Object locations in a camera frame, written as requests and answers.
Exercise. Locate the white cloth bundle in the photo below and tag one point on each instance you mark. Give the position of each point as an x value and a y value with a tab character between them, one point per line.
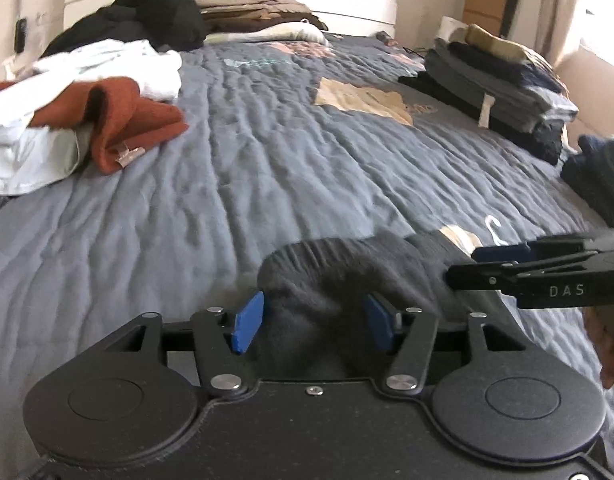
449	27

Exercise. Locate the white long pillow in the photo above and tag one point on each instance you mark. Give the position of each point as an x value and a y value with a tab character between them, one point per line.
287	32

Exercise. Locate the black fleece coat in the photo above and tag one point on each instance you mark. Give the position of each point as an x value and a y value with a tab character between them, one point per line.
162	15

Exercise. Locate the beige curtain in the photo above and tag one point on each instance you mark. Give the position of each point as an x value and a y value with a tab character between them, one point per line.
557	10

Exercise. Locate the dark grey pants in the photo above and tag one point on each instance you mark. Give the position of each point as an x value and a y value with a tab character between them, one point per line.
317	280

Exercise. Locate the person's right hand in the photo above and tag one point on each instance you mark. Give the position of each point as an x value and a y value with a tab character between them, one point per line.
612	355

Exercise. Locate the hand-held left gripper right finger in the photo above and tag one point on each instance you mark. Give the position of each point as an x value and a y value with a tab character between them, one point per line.
379	322

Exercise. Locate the navy knit garment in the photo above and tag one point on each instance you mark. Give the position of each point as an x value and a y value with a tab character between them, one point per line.
602	175

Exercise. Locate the black hair brush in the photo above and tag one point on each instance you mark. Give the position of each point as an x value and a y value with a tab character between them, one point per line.
21	35

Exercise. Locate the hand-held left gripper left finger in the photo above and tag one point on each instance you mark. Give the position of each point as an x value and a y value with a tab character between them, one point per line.
247	322

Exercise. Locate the grey printed quilt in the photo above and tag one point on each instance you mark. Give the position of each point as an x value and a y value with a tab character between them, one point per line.
287	150

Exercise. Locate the stack of folded clothes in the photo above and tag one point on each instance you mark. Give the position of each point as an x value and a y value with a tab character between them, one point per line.
487	80

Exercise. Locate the beige folded blanket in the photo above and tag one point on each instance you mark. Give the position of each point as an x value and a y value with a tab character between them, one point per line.
247	10

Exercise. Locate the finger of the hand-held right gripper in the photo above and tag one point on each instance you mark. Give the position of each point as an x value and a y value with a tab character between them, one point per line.
477	276
497	254

